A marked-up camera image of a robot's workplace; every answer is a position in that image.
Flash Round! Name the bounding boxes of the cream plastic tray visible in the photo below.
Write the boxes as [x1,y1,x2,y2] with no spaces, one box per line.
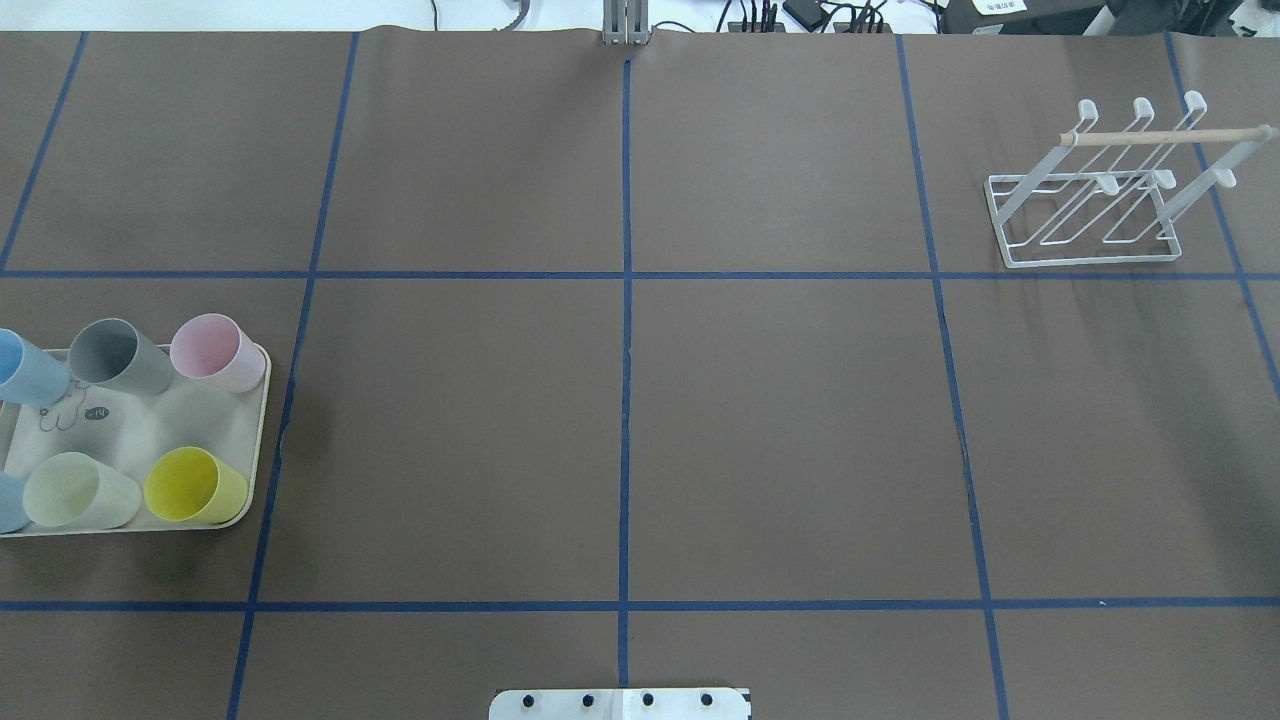
[1,345,273,528]

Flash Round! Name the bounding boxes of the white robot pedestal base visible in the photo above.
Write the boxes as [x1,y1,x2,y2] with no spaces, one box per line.
[488,687,753,719]

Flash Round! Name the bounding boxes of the grey cup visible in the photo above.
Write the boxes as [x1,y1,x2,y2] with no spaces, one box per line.
[67,318,175,396]

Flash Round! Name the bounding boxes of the wooden rack dowel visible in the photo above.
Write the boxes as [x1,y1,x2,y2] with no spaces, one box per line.
[1057,126,1277,147]

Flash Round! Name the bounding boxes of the aluminium frame post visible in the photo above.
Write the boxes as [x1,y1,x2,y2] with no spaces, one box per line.
[602,0,652,46]

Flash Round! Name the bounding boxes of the white wire cup rack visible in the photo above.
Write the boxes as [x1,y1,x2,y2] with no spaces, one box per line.
[982,91,1277,269]

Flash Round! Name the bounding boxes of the pale green cup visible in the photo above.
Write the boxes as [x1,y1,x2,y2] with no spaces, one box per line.
[22,452,142,530]

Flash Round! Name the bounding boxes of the light blue cup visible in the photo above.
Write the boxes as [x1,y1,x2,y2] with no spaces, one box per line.
[0,471,31,534]
[1,328,72,407]

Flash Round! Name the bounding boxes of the pink cup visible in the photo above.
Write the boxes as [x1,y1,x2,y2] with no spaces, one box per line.
[169,313,268,393]

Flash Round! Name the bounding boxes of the yellow cup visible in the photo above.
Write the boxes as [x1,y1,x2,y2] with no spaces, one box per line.
[143,446,250,525]

